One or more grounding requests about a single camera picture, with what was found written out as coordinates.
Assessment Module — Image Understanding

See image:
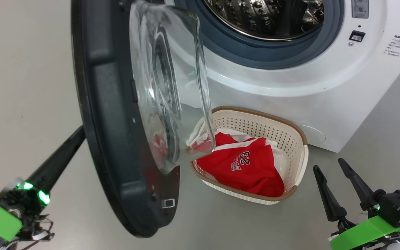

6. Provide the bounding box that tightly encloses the steel washer drum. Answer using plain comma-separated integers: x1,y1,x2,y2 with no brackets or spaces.
203,0,325,42

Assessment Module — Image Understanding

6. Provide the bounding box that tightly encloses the round white filter cover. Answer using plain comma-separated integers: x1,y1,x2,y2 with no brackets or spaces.
295,124,326,144

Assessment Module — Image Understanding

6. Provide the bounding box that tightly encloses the white front-load washing machine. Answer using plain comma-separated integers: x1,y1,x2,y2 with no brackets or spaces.
165,0,400,153

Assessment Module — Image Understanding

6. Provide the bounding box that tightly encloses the red and white garment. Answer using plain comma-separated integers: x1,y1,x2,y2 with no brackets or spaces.
186,117,257,155

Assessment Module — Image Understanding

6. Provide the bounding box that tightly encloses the washing machine door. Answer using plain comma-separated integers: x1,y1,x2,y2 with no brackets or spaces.
70,0,216,239

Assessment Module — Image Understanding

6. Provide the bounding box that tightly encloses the grey warning sticker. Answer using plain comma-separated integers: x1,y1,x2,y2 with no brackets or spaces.
351,0,370,19

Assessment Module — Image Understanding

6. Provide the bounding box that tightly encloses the cream perforated laundry basket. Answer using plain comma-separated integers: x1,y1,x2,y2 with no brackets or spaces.
189,106,309,206

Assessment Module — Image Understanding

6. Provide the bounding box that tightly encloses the red basketball jersey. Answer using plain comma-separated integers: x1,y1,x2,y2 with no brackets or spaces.
196,136,286,198

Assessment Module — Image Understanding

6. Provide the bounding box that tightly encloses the grey rubber door gasket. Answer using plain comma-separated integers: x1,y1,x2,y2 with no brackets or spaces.
174,0,345,70

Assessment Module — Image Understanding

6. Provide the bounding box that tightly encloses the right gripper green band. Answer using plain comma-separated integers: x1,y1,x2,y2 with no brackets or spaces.
312,158,400,250

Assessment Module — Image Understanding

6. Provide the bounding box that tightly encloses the black door lock socket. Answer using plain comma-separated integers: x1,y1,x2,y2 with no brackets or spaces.
349,30,366,43

